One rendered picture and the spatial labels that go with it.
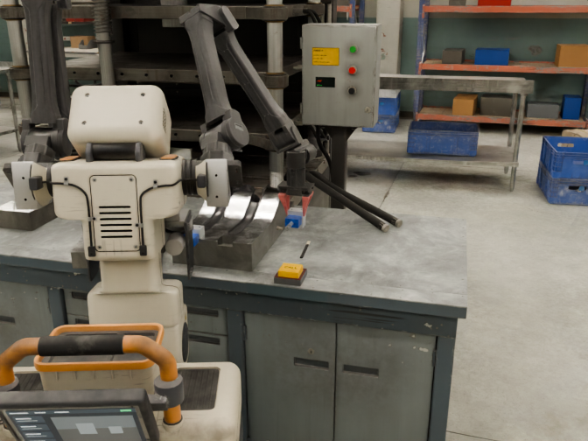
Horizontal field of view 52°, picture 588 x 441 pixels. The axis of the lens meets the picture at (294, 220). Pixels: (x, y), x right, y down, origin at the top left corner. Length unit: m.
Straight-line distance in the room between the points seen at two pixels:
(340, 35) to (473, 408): 1.59
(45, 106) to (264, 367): 1.01
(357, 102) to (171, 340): 1.34
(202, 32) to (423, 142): 4.01
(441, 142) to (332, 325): 3.82
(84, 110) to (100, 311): 0.48
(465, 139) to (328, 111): 3.08
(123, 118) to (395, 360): 1.03
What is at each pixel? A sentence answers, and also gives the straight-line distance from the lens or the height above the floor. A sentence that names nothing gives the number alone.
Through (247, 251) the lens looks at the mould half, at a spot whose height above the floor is 0.86.
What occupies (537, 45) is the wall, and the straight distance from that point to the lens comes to 8.35.
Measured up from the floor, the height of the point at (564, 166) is 0.31.
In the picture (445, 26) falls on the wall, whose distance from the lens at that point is 8.33.
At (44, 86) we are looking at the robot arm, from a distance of 1.63.
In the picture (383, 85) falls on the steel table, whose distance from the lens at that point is 5.25.
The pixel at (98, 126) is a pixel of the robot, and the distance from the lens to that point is 1.42.
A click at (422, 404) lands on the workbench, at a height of 0.43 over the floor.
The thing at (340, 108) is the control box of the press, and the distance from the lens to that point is 2.52.
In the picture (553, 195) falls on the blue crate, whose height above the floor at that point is 0.08.
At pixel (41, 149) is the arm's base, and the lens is 1.58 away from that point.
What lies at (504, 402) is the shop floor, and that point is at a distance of 2.76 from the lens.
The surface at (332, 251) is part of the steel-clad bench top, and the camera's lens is 1.98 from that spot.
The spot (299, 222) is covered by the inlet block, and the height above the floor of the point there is 0.93.
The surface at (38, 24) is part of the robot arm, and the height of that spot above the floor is 1.52.
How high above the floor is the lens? 1.58
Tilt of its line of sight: 20 degrees down
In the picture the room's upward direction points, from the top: straight up
